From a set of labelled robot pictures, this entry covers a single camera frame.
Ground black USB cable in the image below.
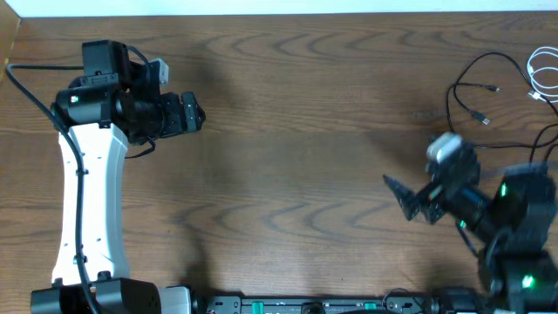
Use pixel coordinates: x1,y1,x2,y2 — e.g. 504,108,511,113
527,123,558,165
445,51,558,152

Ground white USB cable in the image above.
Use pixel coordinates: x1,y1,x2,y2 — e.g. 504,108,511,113
525,45,558,105

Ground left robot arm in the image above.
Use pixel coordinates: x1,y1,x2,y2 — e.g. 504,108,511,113
31,40,206,313

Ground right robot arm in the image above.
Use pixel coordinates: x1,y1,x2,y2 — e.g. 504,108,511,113
384,144,557,313

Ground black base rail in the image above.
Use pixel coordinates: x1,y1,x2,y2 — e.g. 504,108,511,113
191,288,482,314

